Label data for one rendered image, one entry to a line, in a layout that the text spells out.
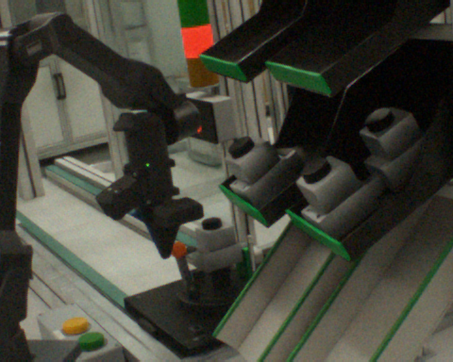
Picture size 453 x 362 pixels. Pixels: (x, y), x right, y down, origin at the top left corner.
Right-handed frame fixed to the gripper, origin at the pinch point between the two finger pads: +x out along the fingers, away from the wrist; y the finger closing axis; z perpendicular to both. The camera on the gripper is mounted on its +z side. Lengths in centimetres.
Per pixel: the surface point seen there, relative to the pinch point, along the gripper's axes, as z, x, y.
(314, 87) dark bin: 1, -26, 45
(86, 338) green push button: 13.8, 12.4, -1.6
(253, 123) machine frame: -61, 6, -78
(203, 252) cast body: -5.7, 4.0, 0.9
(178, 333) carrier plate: 2.6, 12.5, 6.3
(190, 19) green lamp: -18.0, -28.2, -17.2
